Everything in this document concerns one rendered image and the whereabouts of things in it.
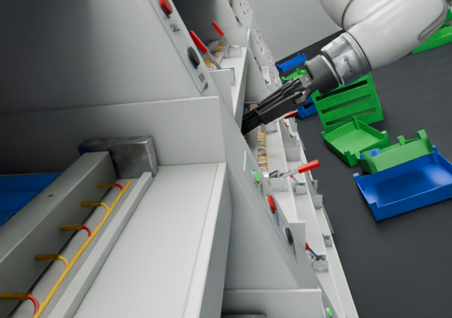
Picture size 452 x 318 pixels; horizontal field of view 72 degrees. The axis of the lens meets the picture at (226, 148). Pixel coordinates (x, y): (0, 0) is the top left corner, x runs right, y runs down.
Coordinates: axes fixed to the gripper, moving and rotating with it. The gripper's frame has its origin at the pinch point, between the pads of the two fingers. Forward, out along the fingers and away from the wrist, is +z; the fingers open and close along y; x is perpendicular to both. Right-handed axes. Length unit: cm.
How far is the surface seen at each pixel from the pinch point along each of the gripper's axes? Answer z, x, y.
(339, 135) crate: -16, 62, -95
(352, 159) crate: -15, 60, -65
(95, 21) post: -5.8, -23.6, 42.7
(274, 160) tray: -2.1, 7.5, 7.3
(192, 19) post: 0.8, -25.3, -27.3
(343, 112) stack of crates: -24, 54, -100
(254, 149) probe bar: 0.0, 3.6, 6.8
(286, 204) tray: -3.0, 8.1, 22.7
